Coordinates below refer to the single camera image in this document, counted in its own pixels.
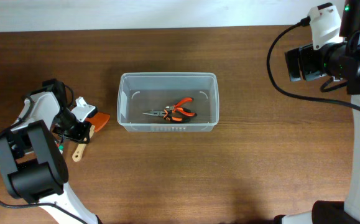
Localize colourful bit set pack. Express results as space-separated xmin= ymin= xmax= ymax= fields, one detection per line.
xmin=57 ymin=143 xmax=64 ymax=154

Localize orange scraper wooden handle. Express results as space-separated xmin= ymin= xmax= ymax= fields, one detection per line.
xmin=72 ymin=112 xmax=110 ymax=162

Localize clear plastic container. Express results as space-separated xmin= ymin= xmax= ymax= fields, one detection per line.
xmin=117 ymin=72 xmax=219 ymax=132

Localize orange socket bit rail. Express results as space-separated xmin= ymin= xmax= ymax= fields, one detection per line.
xmin=151 ymin=126 xmax=187 ymax=132

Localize orange black long-nose pliers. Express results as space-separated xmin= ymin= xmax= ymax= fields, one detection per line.
xmin=143 ymin=107 xmax=196 ymax=123

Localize red black cutting pliers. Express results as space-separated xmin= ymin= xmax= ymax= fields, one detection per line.
xmin=165 ymin=97 xmax=197 ymax=118

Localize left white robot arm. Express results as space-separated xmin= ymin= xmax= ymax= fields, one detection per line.
xmin=0 ymin=79 xmax=101 ymax=223

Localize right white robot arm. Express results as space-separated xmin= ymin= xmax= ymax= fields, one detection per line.
xmin=274 ymin=1 xmax=360 ymax=224

